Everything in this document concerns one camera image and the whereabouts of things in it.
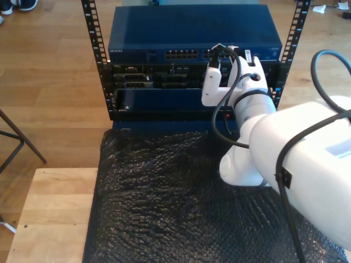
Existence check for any black bubble wrap mat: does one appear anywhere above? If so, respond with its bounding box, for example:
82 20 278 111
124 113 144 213
82 128 349 263

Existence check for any blue rack shelf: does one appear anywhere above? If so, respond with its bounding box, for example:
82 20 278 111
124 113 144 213
114 87 236 112

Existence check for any black stool frame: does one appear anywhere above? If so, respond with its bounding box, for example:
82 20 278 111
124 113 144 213
0 108 47 176

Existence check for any blue Netgear network switch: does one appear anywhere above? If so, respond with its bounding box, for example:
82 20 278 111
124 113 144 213
107 4 283 64

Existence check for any dark blue shoe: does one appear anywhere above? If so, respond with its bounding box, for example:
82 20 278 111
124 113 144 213
18 0 39 12

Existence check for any black Dell server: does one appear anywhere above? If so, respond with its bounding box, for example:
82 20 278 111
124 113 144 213
100 62 286 90

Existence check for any blue base plate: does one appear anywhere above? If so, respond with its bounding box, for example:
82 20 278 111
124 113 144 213
111 119 242 132

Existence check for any black rack frame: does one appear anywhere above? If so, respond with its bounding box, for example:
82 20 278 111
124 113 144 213
81 0 312 122

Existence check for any black camera cable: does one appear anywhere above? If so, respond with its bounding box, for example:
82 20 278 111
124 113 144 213
207 43 351 263

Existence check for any white metal foot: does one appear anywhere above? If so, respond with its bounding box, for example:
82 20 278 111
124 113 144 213
0 220 18 235

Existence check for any black panel with red light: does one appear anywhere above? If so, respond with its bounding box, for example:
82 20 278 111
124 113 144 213
109 108 239 122

